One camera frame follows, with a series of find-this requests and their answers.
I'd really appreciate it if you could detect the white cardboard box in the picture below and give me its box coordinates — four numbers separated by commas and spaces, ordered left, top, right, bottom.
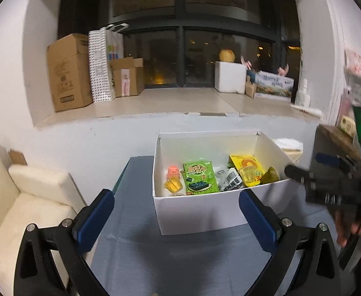
152, 130, 298, 235

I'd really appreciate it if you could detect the brown stone counter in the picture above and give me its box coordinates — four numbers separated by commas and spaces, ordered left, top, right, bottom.
318, 125, 361, 161

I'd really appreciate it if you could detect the white foam box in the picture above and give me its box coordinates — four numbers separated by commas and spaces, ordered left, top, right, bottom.
214, 61, 247, 93

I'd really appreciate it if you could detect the flat cardboard piece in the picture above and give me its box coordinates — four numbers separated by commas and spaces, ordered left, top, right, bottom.
9, 149, 27, 165

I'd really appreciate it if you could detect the yellow snack packet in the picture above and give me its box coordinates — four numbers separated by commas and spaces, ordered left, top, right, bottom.
229, 155, 266, 187

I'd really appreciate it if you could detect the dotted paper bag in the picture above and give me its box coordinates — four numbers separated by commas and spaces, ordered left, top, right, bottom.
89, 28, 116, 102

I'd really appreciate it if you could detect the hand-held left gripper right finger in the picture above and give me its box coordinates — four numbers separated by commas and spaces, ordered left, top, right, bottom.
239, 189, 343, 296

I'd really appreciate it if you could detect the blue table cover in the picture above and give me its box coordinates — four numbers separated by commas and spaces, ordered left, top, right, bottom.
89, 156, 338, 296

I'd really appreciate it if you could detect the cream radio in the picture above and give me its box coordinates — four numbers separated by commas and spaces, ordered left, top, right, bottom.
340, 115, 357, 136

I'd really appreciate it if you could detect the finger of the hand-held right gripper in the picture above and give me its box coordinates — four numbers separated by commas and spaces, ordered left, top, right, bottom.
285, 165, 317, 188
315, 152, 350, 173

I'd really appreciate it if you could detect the printed landscape box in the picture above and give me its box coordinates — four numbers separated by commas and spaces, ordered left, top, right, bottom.
247, 70, 294, 97

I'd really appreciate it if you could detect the white wall storage rack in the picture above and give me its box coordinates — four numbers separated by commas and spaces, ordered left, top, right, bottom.
342, 48, 361, 108

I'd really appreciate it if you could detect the cream tissue box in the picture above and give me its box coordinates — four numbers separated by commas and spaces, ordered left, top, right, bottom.
274, 139, 304, 162

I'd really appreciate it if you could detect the large brown cardboard box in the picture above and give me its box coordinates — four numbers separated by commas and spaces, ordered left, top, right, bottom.
47, 34, 94, 112

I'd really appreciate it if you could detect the small open cardboard box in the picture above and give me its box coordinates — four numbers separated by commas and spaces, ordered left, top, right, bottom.
110, 57, 144, 97

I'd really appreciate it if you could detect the yellow pomelo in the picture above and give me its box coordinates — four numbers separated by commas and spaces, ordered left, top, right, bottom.
219, 49, 236, 62

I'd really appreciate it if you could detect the white plastic bottle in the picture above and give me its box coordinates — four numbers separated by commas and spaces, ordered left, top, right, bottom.
294, 78, 310, 105

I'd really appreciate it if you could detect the person's right hand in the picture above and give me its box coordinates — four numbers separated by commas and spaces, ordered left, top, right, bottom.
335, 213, 361, 259

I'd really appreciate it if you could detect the white bag with coloured squares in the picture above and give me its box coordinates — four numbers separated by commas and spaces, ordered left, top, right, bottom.
106, 23, 124, 96

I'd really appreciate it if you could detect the cream leather sofa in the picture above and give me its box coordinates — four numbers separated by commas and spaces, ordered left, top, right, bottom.
0, 137, 87, 296

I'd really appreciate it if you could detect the black window frame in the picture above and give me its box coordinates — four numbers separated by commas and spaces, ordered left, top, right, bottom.
58, 0, 301, 88

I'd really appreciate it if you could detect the green seaweed packet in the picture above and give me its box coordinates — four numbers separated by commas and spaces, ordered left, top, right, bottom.
217, 167, 246, 192
183, 160, 219, 195

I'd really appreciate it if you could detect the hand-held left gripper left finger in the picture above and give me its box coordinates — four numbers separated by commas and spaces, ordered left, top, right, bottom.
18, 189, 115, 296

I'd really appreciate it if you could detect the rolled white paper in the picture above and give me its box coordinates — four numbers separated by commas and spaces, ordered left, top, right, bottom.
290, 103, 323, 118

